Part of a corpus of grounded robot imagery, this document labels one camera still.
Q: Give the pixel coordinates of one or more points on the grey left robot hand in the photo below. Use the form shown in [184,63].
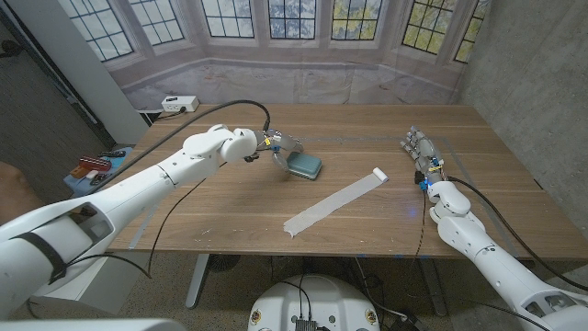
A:
[282,141]

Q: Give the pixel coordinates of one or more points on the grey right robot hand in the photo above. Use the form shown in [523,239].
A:
[425,151]

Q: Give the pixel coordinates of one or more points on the teal zippered case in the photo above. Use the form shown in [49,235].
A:
[305,165]

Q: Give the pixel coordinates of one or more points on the white gauze bandage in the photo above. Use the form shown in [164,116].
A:
[331,204]

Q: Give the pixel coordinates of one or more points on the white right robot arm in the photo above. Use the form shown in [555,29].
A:
[464,230]

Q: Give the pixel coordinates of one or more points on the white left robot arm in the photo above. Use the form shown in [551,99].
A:
[138,193]

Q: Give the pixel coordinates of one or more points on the printed bay window backdrop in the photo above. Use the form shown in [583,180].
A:
[294,83]

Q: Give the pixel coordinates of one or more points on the white power strip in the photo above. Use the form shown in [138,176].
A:
[180,104]

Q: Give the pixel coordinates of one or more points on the black floor fan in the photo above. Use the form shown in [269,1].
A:
[224,262]

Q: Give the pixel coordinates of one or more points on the grey metal table leg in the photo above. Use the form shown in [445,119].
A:
[197,280]
[434,287]

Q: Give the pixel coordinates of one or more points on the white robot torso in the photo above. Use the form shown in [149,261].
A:
[314,299]

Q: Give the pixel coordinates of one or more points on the black remote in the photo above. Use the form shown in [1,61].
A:
[112,153]

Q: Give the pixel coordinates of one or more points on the red box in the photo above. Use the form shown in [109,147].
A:
[95,163]

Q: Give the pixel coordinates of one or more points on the white small item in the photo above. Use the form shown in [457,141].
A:
[92,174]

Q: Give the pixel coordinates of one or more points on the orange small item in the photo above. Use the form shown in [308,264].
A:
[79,172]

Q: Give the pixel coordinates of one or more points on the blue box with items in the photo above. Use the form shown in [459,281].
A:
[80,189]

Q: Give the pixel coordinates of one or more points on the white floor platform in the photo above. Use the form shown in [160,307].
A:
[105,285]

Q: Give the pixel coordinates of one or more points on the white robot body edge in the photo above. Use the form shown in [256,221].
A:
[92,325]

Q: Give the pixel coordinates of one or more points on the person's bare leg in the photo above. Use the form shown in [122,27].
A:
[16,193]

